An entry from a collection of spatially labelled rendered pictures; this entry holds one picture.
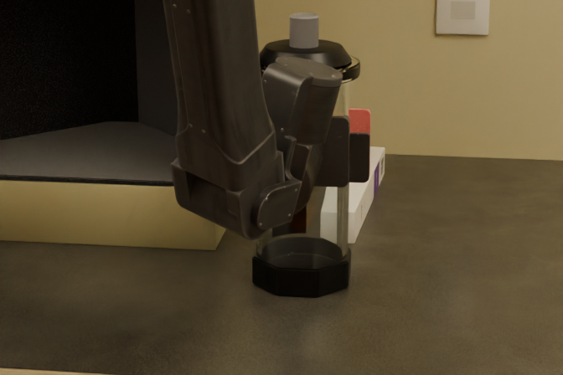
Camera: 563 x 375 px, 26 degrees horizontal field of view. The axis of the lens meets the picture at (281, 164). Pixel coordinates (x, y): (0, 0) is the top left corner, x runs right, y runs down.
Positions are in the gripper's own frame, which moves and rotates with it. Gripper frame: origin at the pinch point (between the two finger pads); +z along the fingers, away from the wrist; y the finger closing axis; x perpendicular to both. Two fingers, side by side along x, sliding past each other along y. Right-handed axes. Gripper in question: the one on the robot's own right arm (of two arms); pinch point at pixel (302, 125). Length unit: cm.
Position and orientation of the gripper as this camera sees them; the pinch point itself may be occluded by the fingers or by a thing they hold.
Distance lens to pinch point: 118.8
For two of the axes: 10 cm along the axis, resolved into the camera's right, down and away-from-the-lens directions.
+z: 1.3, -2.8, 9.5
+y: -9.9, -0.3, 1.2
